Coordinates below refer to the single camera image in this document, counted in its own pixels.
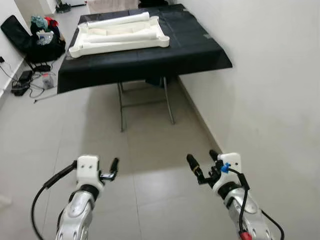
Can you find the white plastic table top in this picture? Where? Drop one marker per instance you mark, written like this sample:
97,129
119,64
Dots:
115,48

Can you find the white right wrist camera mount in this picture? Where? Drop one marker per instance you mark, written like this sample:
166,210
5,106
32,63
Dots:
232,161

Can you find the red cloth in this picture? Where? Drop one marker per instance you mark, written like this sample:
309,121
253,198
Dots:
51,22

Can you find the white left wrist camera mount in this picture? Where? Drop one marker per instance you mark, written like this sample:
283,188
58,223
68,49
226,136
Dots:
87,167

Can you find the clear plastic bag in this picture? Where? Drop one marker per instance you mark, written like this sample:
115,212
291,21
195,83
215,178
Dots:
45,37

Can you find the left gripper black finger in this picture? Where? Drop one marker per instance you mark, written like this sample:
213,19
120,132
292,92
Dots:
114,165

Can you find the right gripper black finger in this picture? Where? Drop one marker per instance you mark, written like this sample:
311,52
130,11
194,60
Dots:
194,166
214,155

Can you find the black tablecloth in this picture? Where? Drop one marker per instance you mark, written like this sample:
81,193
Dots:
195,55

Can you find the black power adapter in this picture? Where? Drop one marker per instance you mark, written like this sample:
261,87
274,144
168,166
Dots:
25,76
20,90

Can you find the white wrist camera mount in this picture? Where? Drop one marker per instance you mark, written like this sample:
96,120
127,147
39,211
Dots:
87,167
232,161

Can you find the clear tape strip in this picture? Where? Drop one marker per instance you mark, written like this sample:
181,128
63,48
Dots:
207,36

